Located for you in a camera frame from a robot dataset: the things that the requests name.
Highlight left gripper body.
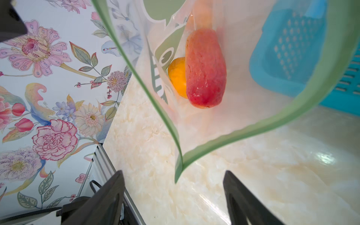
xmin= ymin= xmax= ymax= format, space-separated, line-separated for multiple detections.
xmin=0 ymin=0 xmax=28 ymax=42

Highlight aluminium rail front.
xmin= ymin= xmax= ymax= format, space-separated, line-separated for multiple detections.
xmin=78 ymin=144 xmax=145 ymax=225

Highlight orange mango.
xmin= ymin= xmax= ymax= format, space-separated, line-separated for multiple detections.
xmin=167 ymin=57 xmax=188 ymax=99

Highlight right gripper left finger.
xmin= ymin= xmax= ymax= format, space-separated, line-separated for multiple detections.
xmin=61 ymin=171 xmax=125 ymax=225

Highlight teal plastic basket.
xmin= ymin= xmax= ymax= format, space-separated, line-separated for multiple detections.
xmin=249 ymin=0 xmax=360 ymax=116

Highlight small red-yellow mango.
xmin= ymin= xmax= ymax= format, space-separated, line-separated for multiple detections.
xmin=185 ymin=28 xmax=227 ymax=108

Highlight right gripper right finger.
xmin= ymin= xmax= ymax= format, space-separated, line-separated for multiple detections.
xmin=223 ymin=170 xmax=284 ymax=225

